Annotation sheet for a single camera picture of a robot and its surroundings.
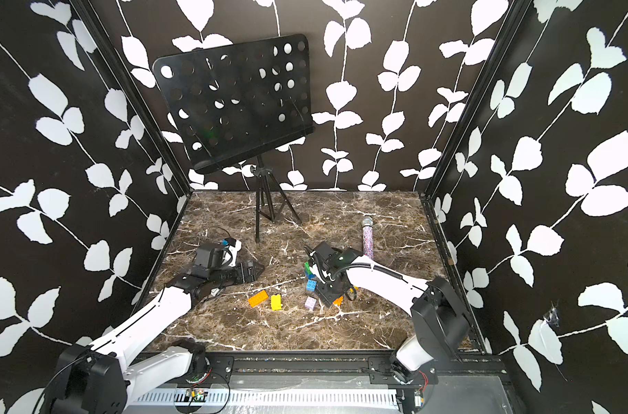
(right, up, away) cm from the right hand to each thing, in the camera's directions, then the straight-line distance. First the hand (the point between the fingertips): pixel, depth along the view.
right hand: (327, 289), depth 84 cm
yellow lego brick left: (-17, -5, +2) cm, 18 cm away
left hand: (-24, +8, +1) cm, 25 cm away
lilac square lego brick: (-6, -5, +2) cm, 8 cm away
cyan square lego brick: (-6, 0, +7) cm, 9 cm away
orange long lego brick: (-24, -4, +4) cm, 25 cm away
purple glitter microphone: (+16, +16, +17) cm, 29 cm away
